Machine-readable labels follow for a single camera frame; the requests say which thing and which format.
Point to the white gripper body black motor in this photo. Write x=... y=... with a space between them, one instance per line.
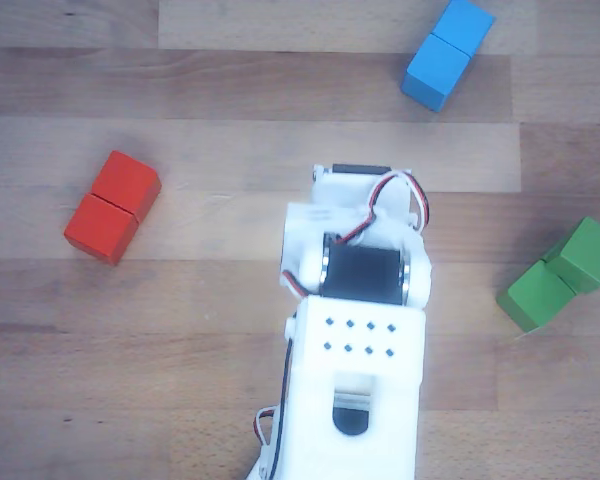
x=352 y=184

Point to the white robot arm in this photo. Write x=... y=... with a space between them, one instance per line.
x=360 y=360

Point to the long blue block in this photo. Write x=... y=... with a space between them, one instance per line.
x=440 y=65

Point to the long green block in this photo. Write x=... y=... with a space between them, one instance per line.
x=532 y=295

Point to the long red block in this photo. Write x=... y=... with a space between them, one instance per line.
x=105 y=225

